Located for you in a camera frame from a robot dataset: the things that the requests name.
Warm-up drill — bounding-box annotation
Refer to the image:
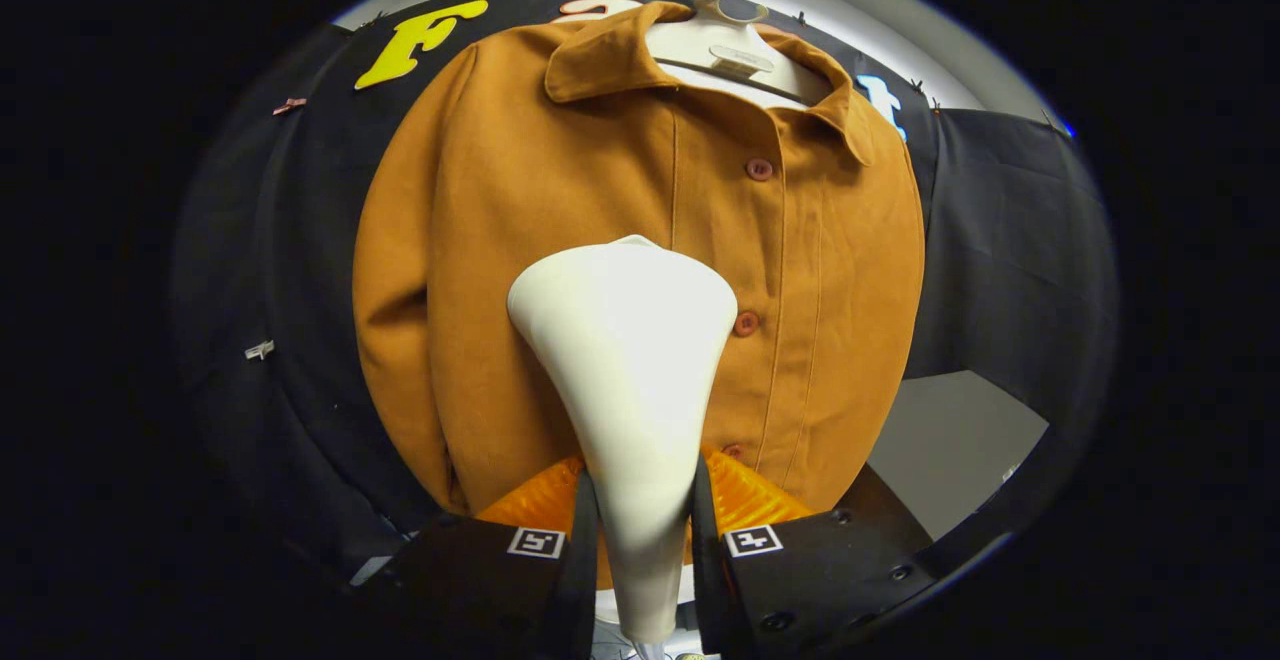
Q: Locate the grey table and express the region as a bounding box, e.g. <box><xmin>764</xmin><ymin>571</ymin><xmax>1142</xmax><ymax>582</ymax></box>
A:
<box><xmin>865</xmin><ymin>370</ymin><xmax>1049</xmax><ymax>541</ymax></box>

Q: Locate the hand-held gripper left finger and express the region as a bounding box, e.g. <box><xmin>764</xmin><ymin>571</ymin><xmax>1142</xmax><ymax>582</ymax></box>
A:
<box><xmin>375</xmin><ymin>455</ymin><xmax>601</xmax><ymax>660</ymax></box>

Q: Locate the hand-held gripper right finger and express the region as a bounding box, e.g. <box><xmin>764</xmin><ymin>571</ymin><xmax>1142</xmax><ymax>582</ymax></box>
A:
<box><xmin>690</xmin><ymin>448</ymin><xmax>946</xmax><ymax>659</ymax></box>

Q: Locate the white garment steamer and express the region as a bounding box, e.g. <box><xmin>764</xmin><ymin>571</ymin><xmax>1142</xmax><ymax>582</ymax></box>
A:
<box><xmin>506</xmin><ymin>235</ymin><xmax>739</xmax><ymax>660</ymax></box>

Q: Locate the white mannequin torso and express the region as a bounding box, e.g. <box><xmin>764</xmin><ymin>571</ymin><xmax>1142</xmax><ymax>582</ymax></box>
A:
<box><xmin>595</xmin><ymin>0</ymin><xmax>836</xmax><ymax>631</ymax></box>

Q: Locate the orange button-up shirt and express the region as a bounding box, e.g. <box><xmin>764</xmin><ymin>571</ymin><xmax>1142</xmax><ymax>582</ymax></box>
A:
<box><xmin>352</xmin><ymin>0</ymin><xmax>926</xmax><ymax>591</ymax></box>

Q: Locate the black backdrop cloth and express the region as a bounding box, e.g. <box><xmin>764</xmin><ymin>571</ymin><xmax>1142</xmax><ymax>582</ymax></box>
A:
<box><xmin>170</xmin><ymin>0</ymin><xmax>1119</xmax><ymax>581</ymax></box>

